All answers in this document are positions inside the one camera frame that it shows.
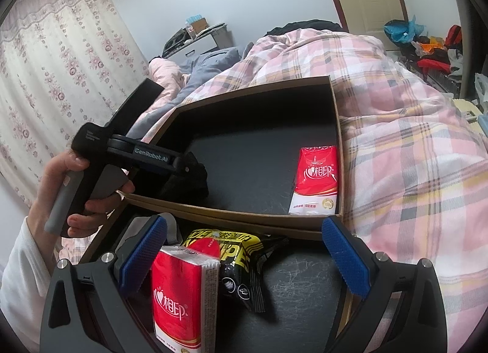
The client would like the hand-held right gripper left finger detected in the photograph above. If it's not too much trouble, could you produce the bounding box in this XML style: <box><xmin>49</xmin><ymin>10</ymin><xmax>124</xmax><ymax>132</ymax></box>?
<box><xmin>39</xmin><ymin>214</ymin><xmax>168</xmax><ymax>353</ymax></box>

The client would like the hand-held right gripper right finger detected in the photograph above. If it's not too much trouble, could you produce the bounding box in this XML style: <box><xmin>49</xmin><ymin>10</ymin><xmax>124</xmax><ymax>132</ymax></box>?
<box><xmin>321</xmin><ymin>216</ymin><xmax>448</xmax><ymax>353</ymax></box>

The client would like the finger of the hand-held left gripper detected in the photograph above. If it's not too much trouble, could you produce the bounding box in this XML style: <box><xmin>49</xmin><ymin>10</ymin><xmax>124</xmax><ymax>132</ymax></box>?
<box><xmin>178</xmin><ymin>152</ymin><xmax>208</xmax><ymax>186</ymax></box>

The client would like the black knitted cloth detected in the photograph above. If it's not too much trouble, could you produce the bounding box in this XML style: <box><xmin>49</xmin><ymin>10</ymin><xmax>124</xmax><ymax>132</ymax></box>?
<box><xmin>158</xmin><ymin>170</ymin><xmax>210</xmax><ymax>198</ymax></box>

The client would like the light grey microfibre cloth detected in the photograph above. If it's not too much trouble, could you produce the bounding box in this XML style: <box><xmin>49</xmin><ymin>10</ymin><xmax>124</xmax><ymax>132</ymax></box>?
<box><xmin>114</xmin><ymin>213</ymin><xmax>184</xmax><ymax>258</ymax></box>

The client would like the red tissue pack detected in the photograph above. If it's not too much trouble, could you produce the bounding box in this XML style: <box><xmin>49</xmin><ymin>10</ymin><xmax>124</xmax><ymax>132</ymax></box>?
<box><xmin>150</xmin><ymin>245</ymin><xmax>222</xmax><ymax>353</ymax></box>
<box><xmin>288</xmin><ymin>146</ymin><xmax>340</xmax><ymax>216</ymax></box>

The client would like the deep brown cardboard box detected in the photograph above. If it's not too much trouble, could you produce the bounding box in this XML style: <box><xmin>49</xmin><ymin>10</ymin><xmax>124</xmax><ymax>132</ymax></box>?
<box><xmin>122</xmin><ymin>76</ymin><xmax>346</xmax><ymax>241</ymax></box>

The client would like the shallow brown cardboard box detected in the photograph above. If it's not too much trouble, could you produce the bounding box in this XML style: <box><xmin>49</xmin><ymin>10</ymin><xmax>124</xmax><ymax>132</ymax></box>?
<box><xmin>78</xmin><ymin>208</ymin><xmax>355</xmax><ymax>353</ymax></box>

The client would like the small red candy packet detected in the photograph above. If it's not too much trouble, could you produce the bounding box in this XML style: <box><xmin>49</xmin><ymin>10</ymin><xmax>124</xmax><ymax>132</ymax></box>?
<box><xmin>189</xmin><ymin>237</ymin><xmax>221</xmax><ymax>258</ymax></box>

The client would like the black yellow wet wipes pack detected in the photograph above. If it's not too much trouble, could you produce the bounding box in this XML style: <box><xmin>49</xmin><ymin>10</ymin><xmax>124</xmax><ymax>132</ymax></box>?
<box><xmin>182</xmin><ymin>228</ymin><xmax>290</xmax><ymax>313</ymax></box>

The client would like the person's left forearm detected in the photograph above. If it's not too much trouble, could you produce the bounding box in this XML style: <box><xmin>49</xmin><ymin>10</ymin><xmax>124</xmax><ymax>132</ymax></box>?
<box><xmin>0</xmin><ymin>216</ymin><xmax>58</xmax><ymax>350</ymax></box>

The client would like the person's left hand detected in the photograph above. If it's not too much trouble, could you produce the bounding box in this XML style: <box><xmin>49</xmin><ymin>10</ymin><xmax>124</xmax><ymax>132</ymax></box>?
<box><xmin>30</xmin><ymin>149</ymin><xmax>136</xmax><ymax>239</ymax></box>

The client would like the floral pink curtain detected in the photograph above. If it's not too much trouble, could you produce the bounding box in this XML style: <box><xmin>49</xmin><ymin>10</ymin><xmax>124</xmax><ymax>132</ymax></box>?
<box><xmin>0</xmin><ymin>0</ymin><xmax>149</xmax><ymax>209</ymax></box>

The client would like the plain pink quilt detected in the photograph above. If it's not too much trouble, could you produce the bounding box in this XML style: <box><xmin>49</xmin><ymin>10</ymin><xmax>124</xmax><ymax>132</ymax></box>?
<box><xmin>143</xmin><ymin>58</ymin><xmax>191</xmax><ymax>117</ymax></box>

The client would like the grey blanket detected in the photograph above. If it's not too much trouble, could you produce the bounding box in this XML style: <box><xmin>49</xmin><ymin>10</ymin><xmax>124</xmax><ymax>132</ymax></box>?
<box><xmin>130</xmin><ymin>46</ymin><xmax>245</xmax><ymax>140</ymax></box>

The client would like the pink plaid duvet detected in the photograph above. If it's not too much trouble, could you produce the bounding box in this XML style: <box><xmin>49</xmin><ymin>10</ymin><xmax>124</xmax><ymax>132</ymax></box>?
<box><xmin>57</xmin><ymin>27</ymin><xmax>488</xmax><ymax>353</ymax></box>

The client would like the white bedside cabinet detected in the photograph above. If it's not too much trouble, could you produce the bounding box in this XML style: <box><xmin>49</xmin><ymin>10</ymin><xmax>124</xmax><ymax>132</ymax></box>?
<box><xmin>164</xmin><ymin>21</ymin><xmax>233</xmax><ymax>58</ymax></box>

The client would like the black garment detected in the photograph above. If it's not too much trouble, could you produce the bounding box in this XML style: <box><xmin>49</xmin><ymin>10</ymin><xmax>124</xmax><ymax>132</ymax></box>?
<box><xmin>265</xmin><ymin>19</ymin><xmax>342</xmax><ymax>38</ymax></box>

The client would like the white plastic bag yellow print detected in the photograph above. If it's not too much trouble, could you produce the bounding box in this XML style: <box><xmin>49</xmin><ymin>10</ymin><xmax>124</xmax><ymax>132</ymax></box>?
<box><xmin>474</xmin><ymin>72</ymin><xmax>488</xmax><ymax>104</ymax></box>

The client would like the pile of colourful clothes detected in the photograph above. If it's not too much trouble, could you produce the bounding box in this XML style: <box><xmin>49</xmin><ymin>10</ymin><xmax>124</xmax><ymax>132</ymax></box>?
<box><xmin>398</xmin><ymin>25</ymin><xmax>464</xmax><ymax>83</ymax></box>

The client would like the blue plastic bag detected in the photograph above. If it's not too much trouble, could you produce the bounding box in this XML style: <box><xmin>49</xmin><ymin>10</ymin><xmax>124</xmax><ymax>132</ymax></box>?
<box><xmin>383</xmin><ymin>16</ymin><xmax>425</xmax><ymax>47</ymax></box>

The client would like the grey wardrobe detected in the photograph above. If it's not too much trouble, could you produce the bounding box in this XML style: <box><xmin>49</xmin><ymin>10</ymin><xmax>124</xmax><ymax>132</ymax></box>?
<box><xmin>446</xmin><ymin>0</ymin><xmax>481</xmax><ymax>98</ymax></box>

